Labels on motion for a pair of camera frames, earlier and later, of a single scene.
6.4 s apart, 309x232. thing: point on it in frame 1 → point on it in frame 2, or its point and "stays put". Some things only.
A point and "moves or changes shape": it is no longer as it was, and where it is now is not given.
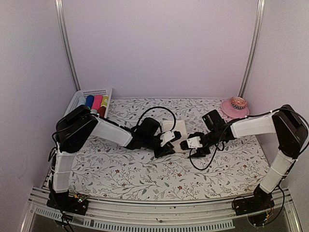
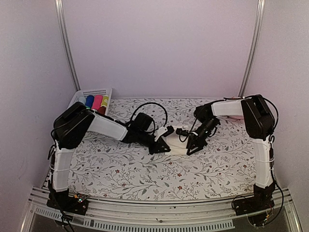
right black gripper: x=200 y=154 → x=192 y=138
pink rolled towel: x=97 y=102 stays put
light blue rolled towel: x=81 y=100 stays put
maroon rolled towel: x=101 y=111 stays put
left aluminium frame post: x=63 y=32 stays put
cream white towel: x=180 y=126 moves or changes shape
